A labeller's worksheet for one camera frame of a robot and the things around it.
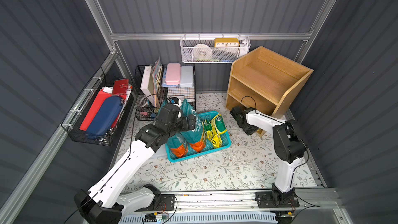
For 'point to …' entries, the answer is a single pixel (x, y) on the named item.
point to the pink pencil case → (173, 74)
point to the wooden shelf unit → (264, 81)
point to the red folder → (94, 110)
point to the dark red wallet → (120, 86)
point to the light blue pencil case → (186, 76)
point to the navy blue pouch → (104, 117)
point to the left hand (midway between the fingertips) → (188, 118)
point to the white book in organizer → (147, 83)
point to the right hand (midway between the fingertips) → (262, 129)
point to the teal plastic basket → (206, 150)
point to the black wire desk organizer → (144, 109)
